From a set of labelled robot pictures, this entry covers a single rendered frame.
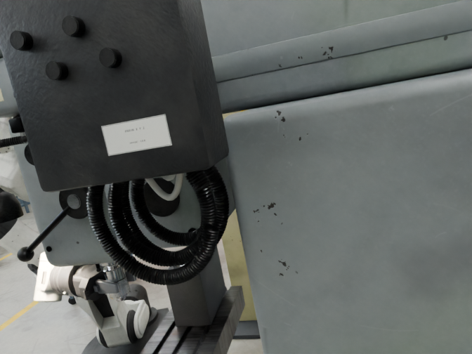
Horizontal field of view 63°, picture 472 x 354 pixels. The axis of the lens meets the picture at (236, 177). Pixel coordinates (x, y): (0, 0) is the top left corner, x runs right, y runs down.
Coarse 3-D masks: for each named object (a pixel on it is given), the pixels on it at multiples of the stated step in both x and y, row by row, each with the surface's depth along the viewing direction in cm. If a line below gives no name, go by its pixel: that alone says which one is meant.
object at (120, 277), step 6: (108, 276) 84; (114, 276) 84; (120, 276) 85; (126, 276) 88; (120, 282) 85; (126, 282) 87; (120, 288) 85; (126, 288) 86; (114, 294) 85; (120, 294) 85; (126, 294) 86
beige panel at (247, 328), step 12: (228, 228) 266; (228, 240) 268; (240, 240) 266; (228, 252) 270; (240, 252) 268; (228, 264) 272; (240, 264) 270; (240, 276) 272; (252, 300) 274; (252, 312) 276; (240, 324) 276; (252, 324) 273; (240, 336) 264; (252, 336) 261
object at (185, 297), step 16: (208, 272) 124; (176, 288) 119; (192, 288) 118; (208, 288) 122; (224, 288) 139; (176, 304) 121; (192, 304) 120; (208, 304) 120; (176, 320) 122; (192, 320) 121; (208, 320) 120
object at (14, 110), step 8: (0, 64) 68; (0, 72) 68; (0, 80) 68; (8, 80) 68; (0, 88) 69; (8, 88) 68; (0, 96) 69; (8, 96) 69; (0, 104) 69; (8, 104) 69; (16, 104) 69; (0, 112) 70; (8, 112) 70; (16, 112) 71
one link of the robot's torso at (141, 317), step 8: (128, 304) 183; (136, 304) 184; (144, 304) 184; (136, 312) 175; (144, 312) 180; (136, 320) 170; (144, 320) 178; (96, 328) 172; (136, 328) 169; (144, 328) 176; (136, 336) 170
